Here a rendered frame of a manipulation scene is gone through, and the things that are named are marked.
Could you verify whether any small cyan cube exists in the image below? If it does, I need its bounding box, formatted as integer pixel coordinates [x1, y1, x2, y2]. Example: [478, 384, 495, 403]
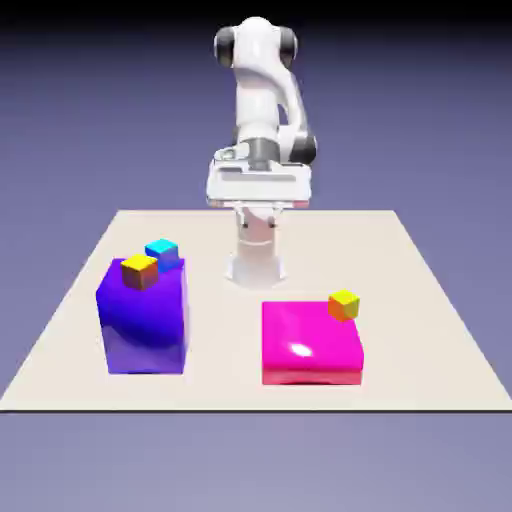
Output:
[144, 238, 180, 274]

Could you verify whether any large pink box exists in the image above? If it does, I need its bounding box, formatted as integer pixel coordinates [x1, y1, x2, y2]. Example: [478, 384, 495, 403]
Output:
[261, 300, 365, 387]

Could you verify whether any large purple box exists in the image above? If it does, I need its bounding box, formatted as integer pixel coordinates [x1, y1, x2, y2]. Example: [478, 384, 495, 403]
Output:
[95, 256, 189, 376]

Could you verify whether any small yellow cube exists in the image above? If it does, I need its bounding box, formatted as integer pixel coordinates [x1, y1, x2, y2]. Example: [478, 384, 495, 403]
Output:
[120, 253, 160, 292]
[327, 289, 361, 323]

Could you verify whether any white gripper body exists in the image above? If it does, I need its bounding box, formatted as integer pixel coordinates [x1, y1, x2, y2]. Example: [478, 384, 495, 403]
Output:
[205, 158, 313, 210]

